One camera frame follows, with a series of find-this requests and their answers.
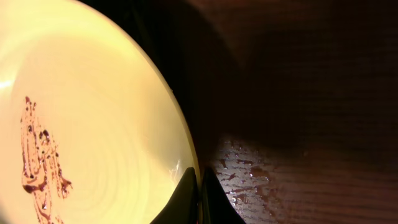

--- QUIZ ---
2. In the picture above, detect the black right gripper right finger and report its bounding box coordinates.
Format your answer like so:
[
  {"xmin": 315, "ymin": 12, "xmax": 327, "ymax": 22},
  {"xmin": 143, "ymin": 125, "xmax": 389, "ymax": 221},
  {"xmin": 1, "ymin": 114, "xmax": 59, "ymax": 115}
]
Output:
[{"xmin": 201, "ymin": 167, "xmax": 246, "ymax": 224}]

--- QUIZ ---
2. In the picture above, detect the round black tray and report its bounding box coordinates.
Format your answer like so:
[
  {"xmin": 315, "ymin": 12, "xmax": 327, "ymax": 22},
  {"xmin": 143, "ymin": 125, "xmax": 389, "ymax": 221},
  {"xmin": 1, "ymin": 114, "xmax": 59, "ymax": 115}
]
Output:
[{"xmin": 82, "ymin": 0, "xmax": 236, "ymax": 169}]

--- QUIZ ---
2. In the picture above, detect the yellow plate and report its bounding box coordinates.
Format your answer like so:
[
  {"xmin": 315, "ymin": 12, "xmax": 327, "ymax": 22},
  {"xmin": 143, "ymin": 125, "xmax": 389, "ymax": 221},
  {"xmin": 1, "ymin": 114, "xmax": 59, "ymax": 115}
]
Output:
[{"xmin": 1, "ymin": 1, "xmax": 198, "ymax": 223}]

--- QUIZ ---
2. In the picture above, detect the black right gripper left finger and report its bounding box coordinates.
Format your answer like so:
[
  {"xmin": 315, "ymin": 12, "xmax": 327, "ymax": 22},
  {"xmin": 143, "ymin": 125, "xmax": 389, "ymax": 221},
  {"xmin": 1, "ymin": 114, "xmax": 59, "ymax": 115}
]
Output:
[{"xmin": 150, "ymin": 167, "xmax": 198, "ymax": 224}]

